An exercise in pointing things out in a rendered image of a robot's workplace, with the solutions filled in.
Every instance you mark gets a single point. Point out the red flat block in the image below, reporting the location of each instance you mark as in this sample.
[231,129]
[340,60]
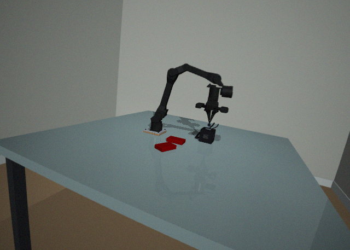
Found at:
[163,147]
[176,140]

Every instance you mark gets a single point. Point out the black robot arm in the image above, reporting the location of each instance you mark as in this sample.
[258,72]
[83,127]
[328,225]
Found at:
[172,75]

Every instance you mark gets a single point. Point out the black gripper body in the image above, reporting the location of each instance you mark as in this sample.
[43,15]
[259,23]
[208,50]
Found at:
[212,98]

